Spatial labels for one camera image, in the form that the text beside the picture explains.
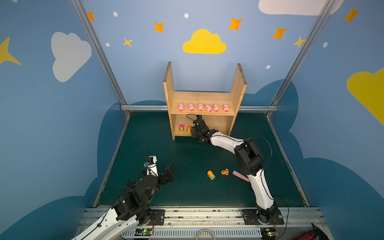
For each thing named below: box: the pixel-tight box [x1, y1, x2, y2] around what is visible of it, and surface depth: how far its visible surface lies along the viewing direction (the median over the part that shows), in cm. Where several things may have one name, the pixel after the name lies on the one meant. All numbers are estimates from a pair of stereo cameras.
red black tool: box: [294, 223, 330, 240], surface depth 70 cm
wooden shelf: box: [163, 61, 248, 140], surface depth 88 cm
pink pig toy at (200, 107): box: [197, 102, 204, 112], surface depth 86 cm
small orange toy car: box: [221, 168, 230, 176], surface depth 90 cm
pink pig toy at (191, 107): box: [188, 102, 195, 112], surface depth 86 cm
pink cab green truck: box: [179, 124, 185, 133], surface depth 103 cm
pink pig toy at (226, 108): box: [223, 104, 230, 113], surface depth 86 cm
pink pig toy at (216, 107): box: [213, 103, 220, 112], surface depth 86 cm
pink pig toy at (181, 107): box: [178, 103, 185, 112], surface depth 86 cm
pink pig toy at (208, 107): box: [205, 104, 213, 112], surface depth 86 cm
